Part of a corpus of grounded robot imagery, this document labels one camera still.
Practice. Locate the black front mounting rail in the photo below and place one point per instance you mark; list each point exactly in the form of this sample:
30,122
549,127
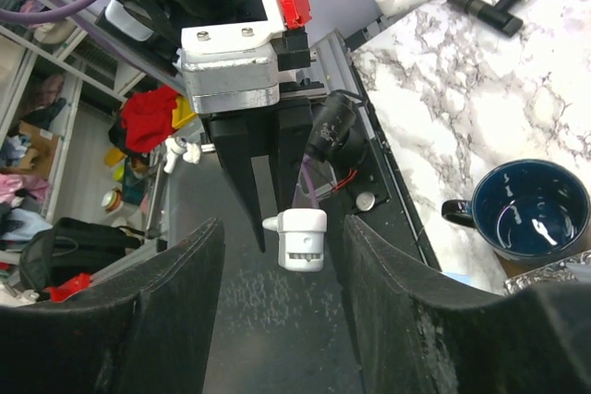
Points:
371,221

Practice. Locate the dark blue mug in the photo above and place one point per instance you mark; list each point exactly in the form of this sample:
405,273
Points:
531,212

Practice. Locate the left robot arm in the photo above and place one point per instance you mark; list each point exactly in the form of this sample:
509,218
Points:
166,19

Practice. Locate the red cloth pile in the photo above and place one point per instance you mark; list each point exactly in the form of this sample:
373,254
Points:
149,118

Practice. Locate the black pipe tap fitting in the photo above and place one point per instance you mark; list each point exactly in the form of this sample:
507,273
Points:
497,16

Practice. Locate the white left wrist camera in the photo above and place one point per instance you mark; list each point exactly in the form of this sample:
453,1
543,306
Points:
230,67

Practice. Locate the white toothbrush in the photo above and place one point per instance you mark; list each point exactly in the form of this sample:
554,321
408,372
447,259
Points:
301,238

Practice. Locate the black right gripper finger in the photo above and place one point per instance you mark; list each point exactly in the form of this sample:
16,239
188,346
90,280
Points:
292,123
145,330
533,341
229,135

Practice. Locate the black backpack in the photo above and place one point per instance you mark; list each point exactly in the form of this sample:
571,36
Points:
69,248

